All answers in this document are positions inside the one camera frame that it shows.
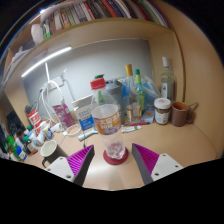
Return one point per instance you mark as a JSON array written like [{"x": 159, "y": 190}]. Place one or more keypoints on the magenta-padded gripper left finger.
[{"x": 58, "y": 166}]

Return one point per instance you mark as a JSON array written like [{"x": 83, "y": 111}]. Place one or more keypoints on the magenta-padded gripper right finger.
[{"x": 166, "y": 165}]

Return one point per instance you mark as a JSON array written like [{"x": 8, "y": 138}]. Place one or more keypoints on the clear orange-labelled drink bottle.
[{"x": 107, "y": 123}]

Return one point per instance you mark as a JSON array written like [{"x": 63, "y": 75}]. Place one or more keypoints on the black mug white inside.
[{"x": 55, "y": 153}]

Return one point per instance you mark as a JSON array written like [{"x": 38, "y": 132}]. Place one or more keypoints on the dark jar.
[{"x": 30, "y": 146}]

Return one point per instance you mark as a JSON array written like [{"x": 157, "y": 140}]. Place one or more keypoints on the white pill bottle blue label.
[{"x": 48, "y": 133}]

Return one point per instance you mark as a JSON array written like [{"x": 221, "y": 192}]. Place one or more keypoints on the plain white bottle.
[{"x": 40, "y": 136}]

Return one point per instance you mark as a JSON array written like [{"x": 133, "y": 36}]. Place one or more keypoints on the white toothpaste tube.
[{"x": 131, "y": 129}]

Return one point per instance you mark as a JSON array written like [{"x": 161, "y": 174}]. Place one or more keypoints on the brown mug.
[{"x": 179, "y": 115}]

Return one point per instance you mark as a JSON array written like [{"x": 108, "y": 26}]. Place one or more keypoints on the brown jar white lid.
[{"x": 162, "y": 113}]

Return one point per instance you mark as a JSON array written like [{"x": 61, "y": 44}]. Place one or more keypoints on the flat round red coaster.
[{"x": 110, "y": 161}]

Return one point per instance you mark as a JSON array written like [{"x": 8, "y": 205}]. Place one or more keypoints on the magenta carton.
[{"x": 65, "y": 115}]

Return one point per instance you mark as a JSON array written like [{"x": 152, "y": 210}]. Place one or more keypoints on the red and white canister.
[{"x": 34, "y": 117}]

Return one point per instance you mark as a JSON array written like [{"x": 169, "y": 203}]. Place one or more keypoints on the white and blue carton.
[{"x": 83, "y": 116}]

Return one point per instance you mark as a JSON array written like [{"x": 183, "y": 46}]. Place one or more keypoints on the green spray bottle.
[{"x": 139, "y": 93}]

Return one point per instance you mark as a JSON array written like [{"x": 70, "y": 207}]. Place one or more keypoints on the clear glass bottle white cap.
[{"x": 167, "y": 83}]

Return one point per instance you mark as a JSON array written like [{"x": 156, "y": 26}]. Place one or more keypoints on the yellow-capped clear bottle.
[{"x": 129, "y": 90}]

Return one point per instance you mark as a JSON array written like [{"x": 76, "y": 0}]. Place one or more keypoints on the grey jug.
[{"x": 116, "y": 93}]

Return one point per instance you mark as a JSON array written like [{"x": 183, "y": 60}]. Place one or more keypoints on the under-shelf light strip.
[{"x": 46, "y": 61}]

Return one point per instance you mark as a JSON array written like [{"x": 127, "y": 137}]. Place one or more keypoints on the wooden shelf unit with books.
[{"x": 100, "y": 30}]

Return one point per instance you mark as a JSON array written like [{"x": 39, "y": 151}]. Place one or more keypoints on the white wall power socket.
[{"x": 57, "y": 81}]

